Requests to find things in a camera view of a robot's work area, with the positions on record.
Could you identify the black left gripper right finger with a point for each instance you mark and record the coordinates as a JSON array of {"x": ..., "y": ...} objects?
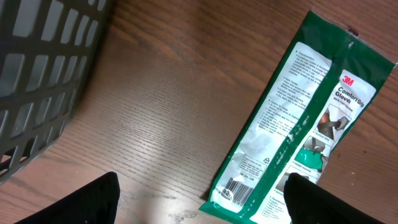
[{"x": 308, "y": 203}]

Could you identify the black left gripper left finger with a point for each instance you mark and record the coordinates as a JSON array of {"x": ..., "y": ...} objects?
[{"x": 96, "y": 202}]

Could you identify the green white packet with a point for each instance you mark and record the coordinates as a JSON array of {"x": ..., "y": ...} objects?
[{"x": 325, "y": 80}]

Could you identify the grey plastic mesh basket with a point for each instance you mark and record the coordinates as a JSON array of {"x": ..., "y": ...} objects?
[{"x": 47, "y": 48}]

